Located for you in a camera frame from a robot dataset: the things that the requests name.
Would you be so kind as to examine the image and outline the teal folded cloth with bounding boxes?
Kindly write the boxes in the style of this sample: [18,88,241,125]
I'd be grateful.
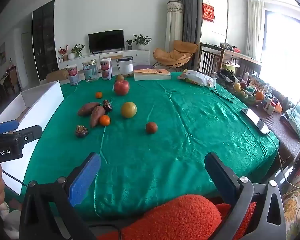
[281,104,300,147]

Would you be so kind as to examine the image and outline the floral cushion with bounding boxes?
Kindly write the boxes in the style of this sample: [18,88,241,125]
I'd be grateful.
[281,159,300,240]

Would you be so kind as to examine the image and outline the clear plastic jar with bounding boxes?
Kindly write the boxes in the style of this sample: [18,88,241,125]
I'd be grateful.
[82,59,99,82]

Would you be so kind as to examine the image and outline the grey curtain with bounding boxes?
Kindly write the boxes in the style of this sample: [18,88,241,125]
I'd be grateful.
[177,0,203,45]

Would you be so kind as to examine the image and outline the green plant white vase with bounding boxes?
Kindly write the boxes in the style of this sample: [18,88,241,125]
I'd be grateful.
[68,44,85,60]

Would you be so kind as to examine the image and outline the white curtain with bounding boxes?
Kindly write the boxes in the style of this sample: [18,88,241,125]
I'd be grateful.
[247,0,265,62]

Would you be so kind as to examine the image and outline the black television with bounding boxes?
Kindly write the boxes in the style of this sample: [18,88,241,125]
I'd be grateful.
[88,29,124,53]

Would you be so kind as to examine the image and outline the white board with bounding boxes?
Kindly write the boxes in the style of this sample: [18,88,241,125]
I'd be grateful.
[0,80,65,196]

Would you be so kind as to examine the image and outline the red-brown round fruit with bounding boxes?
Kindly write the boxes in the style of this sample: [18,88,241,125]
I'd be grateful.
[145,122,158,134]

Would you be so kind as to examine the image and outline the orange lounge chair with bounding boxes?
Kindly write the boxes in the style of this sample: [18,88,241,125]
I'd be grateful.
[153,40,199,68]

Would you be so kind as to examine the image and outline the yellow-green round citrus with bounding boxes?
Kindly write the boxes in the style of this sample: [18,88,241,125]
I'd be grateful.
[121,102,137,118]

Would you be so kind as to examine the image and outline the white television cabinet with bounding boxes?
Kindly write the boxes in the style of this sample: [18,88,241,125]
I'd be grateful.
[58,49,150,70]

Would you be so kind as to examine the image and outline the small wooden side table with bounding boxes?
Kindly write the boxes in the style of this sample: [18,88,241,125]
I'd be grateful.
[110,54,124,70]

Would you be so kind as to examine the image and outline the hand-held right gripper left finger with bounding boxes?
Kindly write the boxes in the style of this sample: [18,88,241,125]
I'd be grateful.
[19,152,102,240]

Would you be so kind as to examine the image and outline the stubby purple sweet potato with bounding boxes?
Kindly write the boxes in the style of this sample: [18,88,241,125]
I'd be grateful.
[90,106,106,128]

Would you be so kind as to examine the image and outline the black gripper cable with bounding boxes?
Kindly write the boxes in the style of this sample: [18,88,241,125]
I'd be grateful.
[2,170,28,187]

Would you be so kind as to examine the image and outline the white canister dark lid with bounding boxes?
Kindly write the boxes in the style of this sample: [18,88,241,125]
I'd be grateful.
[119,56,134,76]

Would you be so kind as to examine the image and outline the red flower arrangement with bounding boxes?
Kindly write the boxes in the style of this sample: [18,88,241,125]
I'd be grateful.
[58,45,68,62]

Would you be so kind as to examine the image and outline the brown cardboard box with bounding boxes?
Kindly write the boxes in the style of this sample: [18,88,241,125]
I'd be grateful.
[45,68,69,83]

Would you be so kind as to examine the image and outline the red apple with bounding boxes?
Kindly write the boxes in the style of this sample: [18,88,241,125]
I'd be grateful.
[113,79,130,96]

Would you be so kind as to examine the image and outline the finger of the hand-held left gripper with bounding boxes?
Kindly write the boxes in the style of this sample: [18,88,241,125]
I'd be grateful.
[14,125,43,145]
[0,119,19,133]

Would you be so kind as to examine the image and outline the large leafy potted plant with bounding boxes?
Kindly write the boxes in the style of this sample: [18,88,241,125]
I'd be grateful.
[132,34,153,50]

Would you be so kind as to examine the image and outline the wrinkled dark jujube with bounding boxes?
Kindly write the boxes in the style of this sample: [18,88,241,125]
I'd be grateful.
[75,125,89,138]

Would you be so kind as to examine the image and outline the smartphone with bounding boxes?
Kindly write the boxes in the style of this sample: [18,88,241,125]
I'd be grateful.
[240,108,271,135]

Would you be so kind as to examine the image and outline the orange fuzzy cloth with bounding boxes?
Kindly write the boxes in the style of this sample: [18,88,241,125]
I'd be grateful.
[97,194,257,240]

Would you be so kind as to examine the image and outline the black eyeglasses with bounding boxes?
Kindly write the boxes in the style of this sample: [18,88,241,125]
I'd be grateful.
[210,86,234,103]

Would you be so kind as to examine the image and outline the tall pink label can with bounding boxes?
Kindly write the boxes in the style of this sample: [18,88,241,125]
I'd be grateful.
[100,58,113,80]

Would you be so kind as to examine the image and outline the long purple sweet potato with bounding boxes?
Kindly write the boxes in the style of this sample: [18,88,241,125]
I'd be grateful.
[77,102,101,117]

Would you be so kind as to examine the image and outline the covered standing air conditioner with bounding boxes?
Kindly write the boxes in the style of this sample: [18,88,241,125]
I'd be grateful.
[165,0,184,53]

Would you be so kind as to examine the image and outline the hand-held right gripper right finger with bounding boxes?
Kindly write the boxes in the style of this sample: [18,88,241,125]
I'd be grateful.
[204,152,287,240]

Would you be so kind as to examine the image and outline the white snack bag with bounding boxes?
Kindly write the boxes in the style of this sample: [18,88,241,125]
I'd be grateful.
[178,70,217,88]

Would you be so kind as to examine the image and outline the green tablecloth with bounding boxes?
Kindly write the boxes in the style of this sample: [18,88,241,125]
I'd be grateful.
[20,71,280,220]

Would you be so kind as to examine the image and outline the red wall hanging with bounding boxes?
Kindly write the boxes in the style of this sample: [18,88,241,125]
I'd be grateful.
[202,2,215,22]

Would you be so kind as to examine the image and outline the short pink label can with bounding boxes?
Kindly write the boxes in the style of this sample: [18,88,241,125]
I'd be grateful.
[67,64,80,86]

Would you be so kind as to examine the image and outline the flat white book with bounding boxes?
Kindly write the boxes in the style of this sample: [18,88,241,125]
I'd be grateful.
[133,69,172,81]

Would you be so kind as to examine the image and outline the dark tall cabinet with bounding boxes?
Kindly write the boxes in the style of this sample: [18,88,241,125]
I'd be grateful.
[32,0,59,80]

